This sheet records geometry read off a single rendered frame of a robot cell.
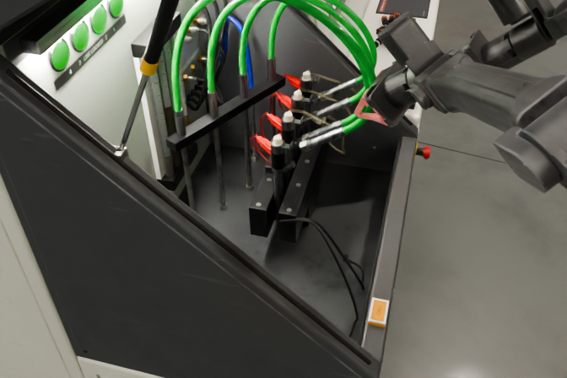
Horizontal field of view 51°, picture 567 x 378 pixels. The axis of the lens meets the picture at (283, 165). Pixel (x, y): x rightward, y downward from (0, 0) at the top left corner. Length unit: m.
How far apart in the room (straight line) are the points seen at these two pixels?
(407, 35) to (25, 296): 0.79
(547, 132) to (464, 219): 2.20
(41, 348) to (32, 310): 0.14
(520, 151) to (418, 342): 1.77
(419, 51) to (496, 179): 2.06
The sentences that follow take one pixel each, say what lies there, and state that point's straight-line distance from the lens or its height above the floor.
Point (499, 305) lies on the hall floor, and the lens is 2.40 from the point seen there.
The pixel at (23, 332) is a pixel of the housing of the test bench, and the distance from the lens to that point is 1.30.
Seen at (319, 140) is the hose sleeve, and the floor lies 1.15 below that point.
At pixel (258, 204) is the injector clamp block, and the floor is 0.98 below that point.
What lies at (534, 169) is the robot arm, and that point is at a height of 1.53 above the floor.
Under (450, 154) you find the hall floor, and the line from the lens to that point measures 2.99.
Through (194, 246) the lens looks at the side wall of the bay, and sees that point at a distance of 0.86.
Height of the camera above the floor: 1.82
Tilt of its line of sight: 40 degrees down
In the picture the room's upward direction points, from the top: 1 degrees counter-clockwise
